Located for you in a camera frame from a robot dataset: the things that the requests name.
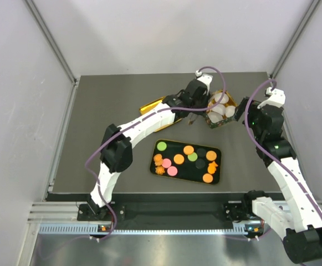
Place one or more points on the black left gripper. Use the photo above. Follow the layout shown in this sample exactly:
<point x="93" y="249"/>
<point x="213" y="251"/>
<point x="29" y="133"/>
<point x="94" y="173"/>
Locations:
<point x="205" y="99"/>

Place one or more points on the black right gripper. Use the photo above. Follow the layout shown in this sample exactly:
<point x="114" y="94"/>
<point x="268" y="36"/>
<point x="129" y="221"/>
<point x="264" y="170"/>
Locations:
<point x="254" y="107"/>

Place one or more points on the green christmas cookie tin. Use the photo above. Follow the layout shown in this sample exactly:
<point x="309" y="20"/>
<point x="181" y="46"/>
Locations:
<point x="212" y="103"/>

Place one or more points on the metal tongs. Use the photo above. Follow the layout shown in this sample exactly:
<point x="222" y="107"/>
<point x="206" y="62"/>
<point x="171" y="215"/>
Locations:
<point x="193" y="117"/>

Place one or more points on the orange round cookie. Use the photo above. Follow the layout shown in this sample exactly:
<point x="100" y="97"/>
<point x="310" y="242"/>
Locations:
<point x="211" y="155"/>
<point x="178" y="159"/>
<point x="207" y="178"/>
<point x="188" y="150"/>

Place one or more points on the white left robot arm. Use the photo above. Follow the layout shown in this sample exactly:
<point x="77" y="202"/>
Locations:
<point x="115" y="153"/>

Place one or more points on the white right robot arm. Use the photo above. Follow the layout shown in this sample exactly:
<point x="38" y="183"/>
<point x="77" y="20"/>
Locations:
<point x="300" y="230"/>

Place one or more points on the white paper cupcake liner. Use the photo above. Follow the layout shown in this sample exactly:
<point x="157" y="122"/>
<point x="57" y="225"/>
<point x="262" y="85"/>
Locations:
<point x="215" y="117"/>
<point x="220" y="109"/>
<point x="229" y="111"/>
<point x="221" y="98"/>

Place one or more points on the gold tin lid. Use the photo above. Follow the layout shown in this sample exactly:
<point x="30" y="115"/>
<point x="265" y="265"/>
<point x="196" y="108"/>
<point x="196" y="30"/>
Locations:
<point x="148" y="107"/>

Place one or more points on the black sandwich cookie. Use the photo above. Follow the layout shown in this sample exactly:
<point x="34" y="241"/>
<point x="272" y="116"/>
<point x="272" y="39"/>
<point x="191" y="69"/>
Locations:
<point x="201" y="152"/>
<point x="200" y="163"/>

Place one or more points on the green round cookie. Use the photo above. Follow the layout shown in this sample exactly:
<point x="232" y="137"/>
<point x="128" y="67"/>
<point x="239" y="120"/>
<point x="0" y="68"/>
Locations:
<point x="192" y="157"/>
<point x="161" y="146"/>

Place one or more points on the orange fish cookie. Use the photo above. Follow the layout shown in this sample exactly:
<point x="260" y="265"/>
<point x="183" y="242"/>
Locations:
<point x="212" y="168"/>

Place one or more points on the black gold-rimmed tray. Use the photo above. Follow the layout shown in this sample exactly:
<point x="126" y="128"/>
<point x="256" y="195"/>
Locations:
<point x="186" y="171"/>

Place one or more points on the pink round cookie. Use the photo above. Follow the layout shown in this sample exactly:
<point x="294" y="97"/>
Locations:
<point x="166" y="163"/>
<point x="172" y="171"/>

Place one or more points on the orange star cookie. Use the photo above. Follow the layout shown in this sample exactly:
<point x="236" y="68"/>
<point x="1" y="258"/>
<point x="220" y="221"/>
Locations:
<point x="160" y="170"/>

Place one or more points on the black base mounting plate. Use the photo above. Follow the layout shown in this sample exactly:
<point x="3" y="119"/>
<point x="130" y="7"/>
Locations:
<point x="178" y="213"/>

